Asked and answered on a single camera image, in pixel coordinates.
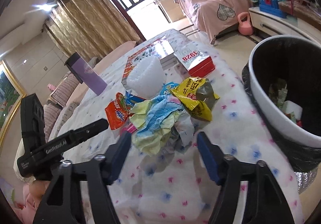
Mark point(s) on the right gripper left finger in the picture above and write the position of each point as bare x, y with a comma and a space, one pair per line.
63, 201

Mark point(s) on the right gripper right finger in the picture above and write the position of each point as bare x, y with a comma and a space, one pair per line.
264, 199

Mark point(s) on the pink brush-shaped candy pack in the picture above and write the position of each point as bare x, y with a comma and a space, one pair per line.
129, 128

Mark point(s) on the blue yellow paper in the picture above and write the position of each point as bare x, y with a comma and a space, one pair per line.
161, 122

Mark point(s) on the yellow snack wrapper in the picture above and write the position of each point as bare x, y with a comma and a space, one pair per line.
197, 96

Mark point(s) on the white trash bin black liner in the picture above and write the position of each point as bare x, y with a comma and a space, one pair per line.
282, 80

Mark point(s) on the person's left hand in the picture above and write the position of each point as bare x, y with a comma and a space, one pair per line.
32, 194

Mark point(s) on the orange snack wrapper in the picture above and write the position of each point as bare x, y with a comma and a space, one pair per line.
118, 111

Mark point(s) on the gold framed picture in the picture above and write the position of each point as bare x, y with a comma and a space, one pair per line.
11, 96

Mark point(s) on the striped cushion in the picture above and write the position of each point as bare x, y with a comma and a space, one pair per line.
59, 108

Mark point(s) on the blue brush-shaped candy pack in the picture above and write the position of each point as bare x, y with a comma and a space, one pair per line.
131, 99

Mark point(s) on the purple travel mug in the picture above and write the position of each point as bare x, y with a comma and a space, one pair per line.
85, 74

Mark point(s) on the white polka dot tablecloth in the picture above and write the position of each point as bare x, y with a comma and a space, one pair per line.
175, 187

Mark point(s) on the red white small box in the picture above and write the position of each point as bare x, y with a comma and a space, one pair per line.
194, 60

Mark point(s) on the beige curtain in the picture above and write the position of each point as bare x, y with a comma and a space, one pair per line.
91, 28

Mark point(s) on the pink kettlebell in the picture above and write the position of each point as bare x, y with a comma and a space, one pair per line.
245, 27

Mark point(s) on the white TV cabinet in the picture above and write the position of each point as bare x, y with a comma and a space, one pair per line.
274, 25

